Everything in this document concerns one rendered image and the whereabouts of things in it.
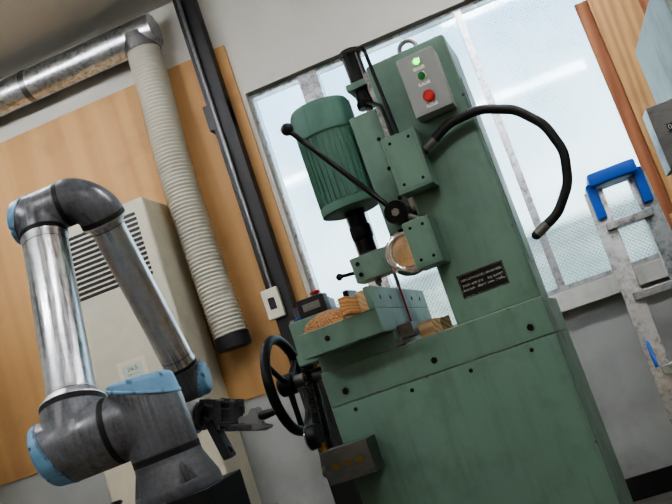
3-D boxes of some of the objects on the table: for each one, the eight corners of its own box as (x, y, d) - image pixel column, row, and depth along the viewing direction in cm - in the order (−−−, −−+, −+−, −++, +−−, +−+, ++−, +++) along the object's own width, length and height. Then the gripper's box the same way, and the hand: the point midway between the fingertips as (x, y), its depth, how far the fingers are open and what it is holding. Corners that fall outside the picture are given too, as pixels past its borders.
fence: (423, 309, 268) (417, 292, 269) (428, 307, 268) (422, 290, 269) (369, 309, 211) (361, 287, 212) (375, 307, 211) (367, 285, 212)
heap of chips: (312, 334, 225) (307, 320, 226) (362, 316, 222) (357, 301, 222) (299, 335, 217) (295, 320, 217) (351, 316, 213) (346, 301, 214)
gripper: (193, 400, 244) (266, 403, 237) (208, 397, 252) (278, 400, 246) (193, 432, 243) (265, 436, 237) (207, 427, 252) (278, 431, 245)
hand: (267, 428), depth 242 cm, fingers closed
